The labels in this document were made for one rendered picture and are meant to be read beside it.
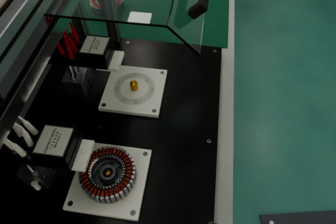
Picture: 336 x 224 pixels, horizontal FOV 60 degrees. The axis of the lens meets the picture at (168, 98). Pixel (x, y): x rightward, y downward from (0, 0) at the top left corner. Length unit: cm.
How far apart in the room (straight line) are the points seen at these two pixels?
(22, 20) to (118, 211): 38
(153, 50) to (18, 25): 48
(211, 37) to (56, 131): 58
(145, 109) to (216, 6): 51
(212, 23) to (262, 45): 115
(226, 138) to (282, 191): 86
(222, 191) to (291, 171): 97
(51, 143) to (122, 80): 31
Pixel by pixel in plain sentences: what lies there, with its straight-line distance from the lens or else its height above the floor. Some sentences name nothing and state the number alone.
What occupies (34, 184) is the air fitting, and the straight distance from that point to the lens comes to 64.
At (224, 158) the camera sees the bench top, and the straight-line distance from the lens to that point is 69.
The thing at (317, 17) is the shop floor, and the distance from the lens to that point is 251.
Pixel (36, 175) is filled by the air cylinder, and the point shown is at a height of 82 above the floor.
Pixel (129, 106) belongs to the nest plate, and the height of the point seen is 78.
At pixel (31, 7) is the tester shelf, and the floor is 110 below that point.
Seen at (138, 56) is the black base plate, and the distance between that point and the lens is 85.
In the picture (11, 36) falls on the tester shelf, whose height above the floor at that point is 110.
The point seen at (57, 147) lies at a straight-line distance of 53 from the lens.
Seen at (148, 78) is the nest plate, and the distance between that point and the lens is 77.
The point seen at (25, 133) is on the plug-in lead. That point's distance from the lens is 55.
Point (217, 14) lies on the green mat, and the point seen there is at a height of 75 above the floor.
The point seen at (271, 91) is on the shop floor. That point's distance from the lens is 185.
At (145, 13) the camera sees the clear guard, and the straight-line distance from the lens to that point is 50.
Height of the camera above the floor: 136
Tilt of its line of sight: 53 degrees down
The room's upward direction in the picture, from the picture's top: straight up
